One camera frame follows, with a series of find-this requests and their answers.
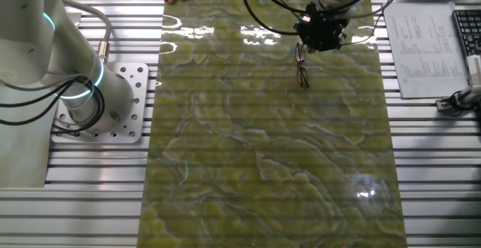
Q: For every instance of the brown framed glasses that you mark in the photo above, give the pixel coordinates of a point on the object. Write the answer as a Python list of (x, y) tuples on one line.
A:
[(300, 52)]

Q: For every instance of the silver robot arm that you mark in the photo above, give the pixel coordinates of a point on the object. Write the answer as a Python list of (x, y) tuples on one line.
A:
[(30, 34)]

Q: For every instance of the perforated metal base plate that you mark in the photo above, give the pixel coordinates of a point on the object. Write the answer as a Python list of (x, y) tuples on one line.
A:
[(137, 90)]

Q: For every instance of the black keyboard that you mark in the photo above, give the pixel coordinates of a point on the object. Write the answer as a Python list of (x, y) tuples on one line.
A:
[(469, 30)]

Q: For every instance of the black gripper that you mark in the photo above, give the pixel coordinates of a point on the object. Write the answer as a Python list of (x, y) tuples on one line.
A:
[(323, 24)]

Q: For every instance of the green marble pattern mat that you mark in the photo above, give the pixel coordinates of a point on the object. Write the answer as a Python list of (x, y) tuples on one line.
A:
[(263, 146)]

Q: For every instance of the paper with printed table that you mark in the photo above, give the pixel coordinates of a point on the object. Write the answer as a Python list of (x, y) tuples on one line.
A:
[(424, 52)]

